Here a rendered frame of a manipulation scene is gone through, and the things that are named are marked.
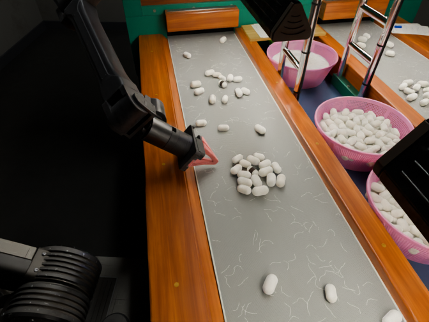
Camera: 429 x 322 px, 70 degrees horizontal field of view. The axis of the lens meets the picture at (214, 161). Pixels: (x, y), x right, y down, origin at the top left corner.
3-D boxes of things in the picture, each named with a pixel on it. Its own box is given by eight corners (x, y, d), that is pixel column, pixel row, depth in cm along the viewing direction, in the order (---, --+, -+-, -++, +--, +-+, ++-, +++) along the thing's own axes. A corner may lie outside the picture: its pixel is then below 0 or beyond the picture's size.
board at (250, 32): (249, 41, 124) (250, 39, 124) (240, 27, 135) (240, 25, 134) (325, 35, 129) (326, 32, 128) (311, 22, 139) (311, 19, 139)
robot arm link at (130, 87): (50, 4, 77) (76, -29, 74) (70, 17, 82) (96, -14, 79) (105, 135, 60) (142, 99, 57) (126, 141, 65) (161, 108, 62)
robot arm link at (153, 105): (105, 126, 61) (135, 98, 58) (108, 97, 69) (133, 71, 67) (150, 156, 68) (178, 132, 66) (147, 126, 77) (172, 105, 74)
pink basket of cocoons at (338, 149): (359, 195, 79) (373, 169, 73) (289, 138, 95) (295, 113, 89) (420, 157, 89) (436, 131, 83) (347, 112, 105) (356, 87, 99)
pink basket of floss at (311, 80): (315, 101, 110) (321, 77, 103) (251, 78, 121) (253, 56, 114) (341, 72, 125) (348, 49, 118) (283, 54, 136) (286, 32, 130)
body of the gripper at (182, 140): (196, 126, 74) (171, 113, 70) (203, 154, 67) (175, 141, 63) (180, 144, 77) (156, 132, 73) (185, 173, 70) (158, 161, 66)
